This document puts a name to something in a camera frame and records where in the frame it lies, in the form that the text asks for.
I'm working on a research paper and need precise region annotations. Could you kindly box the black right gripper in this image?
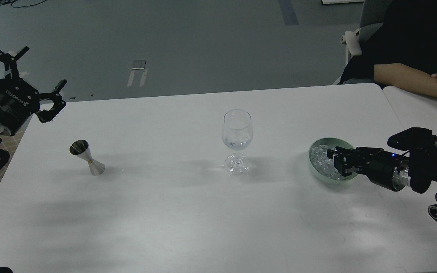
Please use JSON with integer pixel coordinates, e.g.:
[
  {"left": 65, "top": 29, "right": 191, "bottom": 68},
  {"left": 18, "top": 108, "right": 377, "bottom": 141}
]
[{"left": 327, "top": 146, "right": 410, "bottom": 192}]

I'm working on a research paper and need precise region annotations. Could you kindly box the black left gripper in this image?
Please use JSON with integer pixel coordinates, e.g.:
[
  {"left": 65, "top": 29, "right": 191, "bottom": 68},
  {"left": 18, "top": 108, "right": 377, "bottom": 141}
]
[{"left": 0, "top": 46, "right": 68, "bottom": 137}]

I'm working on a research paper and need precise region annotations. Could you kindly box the steel double jigger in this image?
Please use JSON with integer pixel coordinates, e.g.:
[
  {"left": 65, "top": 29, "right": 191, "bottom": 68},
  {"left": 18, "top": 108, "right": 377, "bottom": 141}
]
[{"left": 69, "top": 140, "right": 105, "bottom": 176}]

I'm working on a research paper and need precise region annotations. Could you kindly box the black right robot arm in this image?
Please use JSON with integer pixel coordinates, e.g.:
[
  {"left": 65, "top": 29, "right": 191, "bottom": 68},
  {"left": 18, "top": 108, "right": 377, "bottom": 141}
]
[{"left": 327, "top": 127, "right": 437, "bottom": 222}]

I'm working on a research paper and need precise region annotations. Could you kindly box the pile of ice cubes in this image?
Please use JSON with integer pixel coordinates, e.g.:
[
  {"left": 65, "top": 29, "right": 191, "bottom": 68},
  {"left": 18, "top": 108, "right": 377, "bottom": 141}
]
[{"left": 309, "top": 144, "right": 342, "bottom": 180}]

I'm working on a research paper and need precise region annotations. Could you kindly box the clear wine glass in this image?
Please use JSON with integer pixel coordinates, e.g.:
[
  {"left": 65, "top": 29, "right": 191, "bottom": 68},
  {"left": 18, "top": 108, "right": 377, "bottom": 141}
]
[{"left": 222, "top": 109, "right": 253, "bottom": 175}]

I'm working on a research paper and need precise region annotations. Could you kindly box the green bowl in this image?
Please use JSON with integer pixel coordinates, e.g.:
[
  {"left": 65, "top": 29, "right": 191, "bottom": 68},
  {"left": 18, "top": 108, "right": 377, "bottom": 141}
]
[{"left": 308, "top": 138, "right": 357, "bottom": 184}]

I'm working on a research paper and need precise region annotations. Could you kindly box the person in black shirt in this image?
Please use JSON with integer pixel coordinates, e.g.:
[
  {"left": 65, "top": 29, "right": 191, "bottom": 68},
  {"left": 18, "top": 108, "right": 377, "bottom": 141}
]
[{"left": 340, "top": 0, "right": 437, "bottom": 98}]

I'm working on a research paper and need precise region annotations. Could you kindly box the grey office chair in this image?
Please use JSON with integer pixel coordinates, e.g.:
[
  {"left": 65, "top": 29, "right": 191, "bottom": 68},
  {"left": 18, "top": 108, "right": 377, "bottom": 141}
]
[{"left": 341, "top": 0, "right": 392, "bottom": 64}]

